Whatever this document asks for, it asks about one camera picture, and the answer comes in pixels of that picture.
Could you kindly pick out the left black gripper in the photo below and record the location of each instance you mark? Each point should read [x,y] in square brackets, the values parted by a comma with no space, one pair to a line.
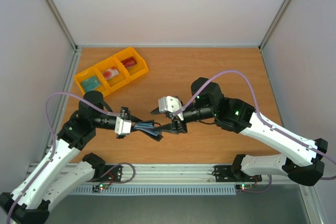
[125,115]

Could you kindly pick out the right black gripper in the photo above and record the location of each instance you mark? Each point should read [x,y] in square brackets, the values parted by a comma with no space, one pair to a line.
[176,123]

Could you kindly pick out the black leather card holder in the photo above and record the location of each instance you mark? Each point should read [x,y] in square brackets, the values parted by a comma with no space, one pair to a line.
[147,128]

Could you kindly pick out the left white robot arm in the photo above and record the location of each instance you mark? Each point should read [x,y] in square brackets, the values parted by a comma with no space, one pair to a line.
[33,200]

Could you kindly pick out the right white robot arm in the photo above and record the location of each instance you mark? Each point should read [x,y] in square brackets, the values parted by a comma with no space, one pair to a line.
[299,158]

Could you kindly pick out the white red card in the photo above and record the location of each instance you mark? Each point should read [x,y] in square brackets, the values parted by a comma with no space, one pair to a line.
[110,73]

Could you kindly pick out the dark red card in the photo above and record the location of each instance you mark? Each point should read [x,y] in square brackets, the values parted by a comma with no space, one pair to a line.
[129,62]

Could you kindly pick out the teal card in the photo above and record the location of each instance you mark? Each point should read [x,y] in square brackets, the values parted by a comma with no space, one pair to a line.
[90,84]

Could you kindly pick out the yellow bin right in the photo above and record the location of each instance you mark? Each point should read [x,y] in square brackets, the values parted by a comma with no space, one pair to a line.
[136,71]

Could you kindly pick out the yellow bin middle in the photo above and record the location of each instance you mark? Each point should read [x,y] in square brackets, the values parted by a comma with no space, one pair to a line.
[117,82]

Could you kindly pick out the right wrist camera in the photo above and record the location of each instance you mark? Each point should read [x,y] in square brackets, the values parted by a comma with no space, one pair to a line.
[171,107]

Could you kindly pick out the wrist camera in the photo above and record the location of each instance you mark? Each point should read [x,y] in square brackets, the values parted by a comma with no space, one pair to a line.
[171,107]
[122,127]

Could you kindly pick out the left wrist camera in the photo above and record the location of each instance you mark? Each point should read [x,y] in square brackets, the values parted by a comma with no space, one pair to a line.
[122,127]

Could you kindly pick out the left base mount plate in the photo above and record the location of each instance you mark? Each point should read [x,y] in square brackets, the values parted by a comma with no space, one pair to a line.
[111,172]

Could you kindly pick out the base mount plate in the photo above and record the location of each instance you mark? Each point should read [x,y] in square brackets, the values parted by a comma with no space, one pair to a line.
[111,172]
[223,173]

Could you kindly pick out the grey slotted cable duct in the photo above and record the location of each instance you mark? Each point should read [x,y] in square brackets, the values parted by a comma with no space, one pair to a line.
[156,190]

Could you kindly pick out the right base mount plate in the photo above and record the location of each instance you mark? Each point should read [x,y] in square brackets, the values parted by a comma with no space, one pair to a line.
[223,173]

